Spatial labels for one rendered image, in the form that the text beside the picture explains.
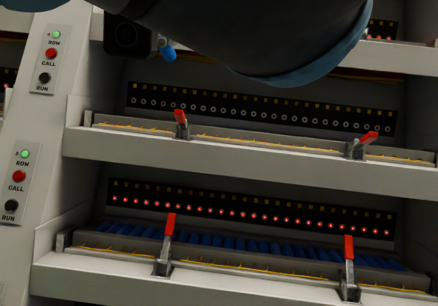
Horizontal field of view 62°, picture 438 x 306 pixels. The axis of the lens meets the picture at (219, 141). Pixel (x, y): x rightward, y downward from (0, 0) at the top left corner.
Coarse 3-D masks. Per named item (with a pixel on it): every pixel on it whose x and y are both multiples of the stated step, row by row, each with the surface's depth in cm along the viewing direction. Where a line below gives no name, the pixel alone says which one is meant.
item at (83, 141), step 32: (64, 128) 56; (96, 128) 61; (256, 128) 74; (288, 128) 73; (128, 160) 56; (160, 160) 56; (192, 160) 55; (224, 160) 55; (256, 160) 55; (288, 160) 55; (320, 160) 54; (352, 160) 55; (384, 192) 54; (416, 192) 54
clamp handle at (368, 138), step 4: (368, 132) 50; (372, 132) 50; (376, 132) 50; (364, 136) 51; (368, 136) 50; (372, 136) 49; (376, 136) 49; (356, 140) 56; (360, 140) 53; (364, 140) 51; (368, 140) 51; (372, 140) 51; (356, 144) 55; (360, 144) 54; (364, 144) 53; (356, 148) 56
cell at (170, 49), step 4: (160, 36) 48; (164, 36) 48; (160, 40) 47; (164, 40) 47; (160, 44) 47; (164, 44) 48; (160, 48) 48; (164, 48) 48; (168, 48) 48; (172, 48) 50; (160, 52) 50; (164, 52) 49; (168, 52) 50; (172, 52) 51; (164, 56) 51; (168, 56) 51; (172, 56) 52; (176, 56) 54; (168, 60) 53; (172, 60) 53
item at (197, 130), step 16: (144, 128) 61; (160, 128) 61; (192, 128) 61; (208, 128) 61; (224, 128) 61; (272, 144) 58; (288, 144) 60; (304, 144) 60; (320, 144) 60; (336, 144) 60; (416, 160) 58; (432, 160) 59
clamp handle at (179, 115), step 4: (176, 112) 51; (180, 112) 51; (176, 116) 51; (180, 116) 51; (184, 116) 53; (180, 120) 53; (184, 120) 54; (180, 124) 55; (184, 124) 55; (184, 128) 57
